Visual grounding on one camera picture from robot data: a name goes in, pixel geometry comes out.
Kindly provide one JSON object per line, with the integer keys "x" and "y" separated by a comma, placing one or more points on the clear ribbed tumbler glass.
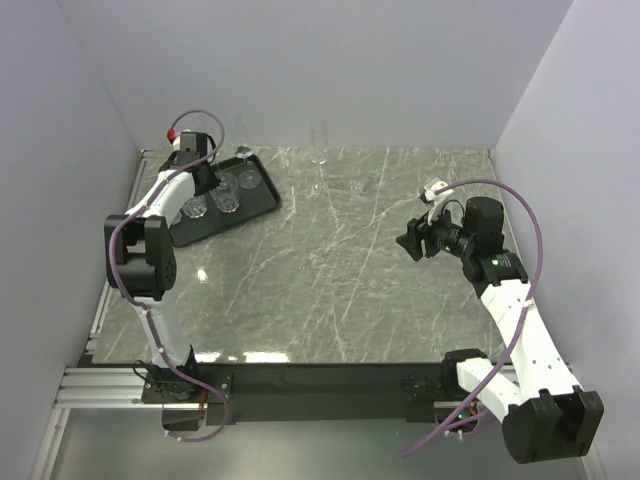
{"x": 195, "y": 208}

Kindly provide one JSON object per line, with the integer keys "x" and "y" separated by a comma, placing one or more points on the clear faceted small glass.
{"x": 226, "y": 195}

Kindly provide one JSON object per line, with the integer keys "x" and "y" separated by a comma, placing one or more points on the aluminium frame rail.
{"x": 99, "y": 388}

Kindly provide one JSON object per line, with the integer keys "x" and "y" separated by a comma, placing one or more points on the tall clear cylinder glass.
{"x": 319, "y": 140}

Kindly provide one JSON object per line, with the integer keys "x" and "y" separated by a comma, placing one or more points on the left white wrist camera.
{"x": 174, "y": 139}

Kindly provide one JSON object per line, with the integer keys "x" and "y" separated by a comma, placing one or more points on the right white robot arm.
{"x": 544, "y": 411}

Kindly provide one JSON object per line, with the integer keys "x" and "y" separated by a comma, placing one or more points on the round clear stemless glass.
{"x": 249, "y": 178}

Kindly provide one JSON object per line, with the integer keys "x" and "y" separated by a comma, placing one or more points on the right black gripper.
{"x": 411, "y": 241}

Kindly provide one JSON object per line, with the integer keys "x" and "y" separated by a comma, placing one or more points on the black plastic tray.
{"x": 253, "y": 203}

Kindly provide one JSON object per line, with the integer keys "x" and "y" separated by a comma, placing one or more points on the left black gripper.
{"x": 212, "y": 181}

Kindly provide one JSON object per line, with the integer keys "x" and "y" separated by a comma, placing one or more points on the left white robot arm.
{"x": 141, "y": 262}

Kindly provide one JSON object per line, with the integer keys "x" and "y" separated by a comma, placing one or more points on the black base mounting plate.
{"x": 255, "y": 392}

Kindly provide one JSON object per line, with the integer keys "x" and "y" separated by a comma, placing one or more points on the tiny clear shot glass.
{"x": 358, "y": 186}

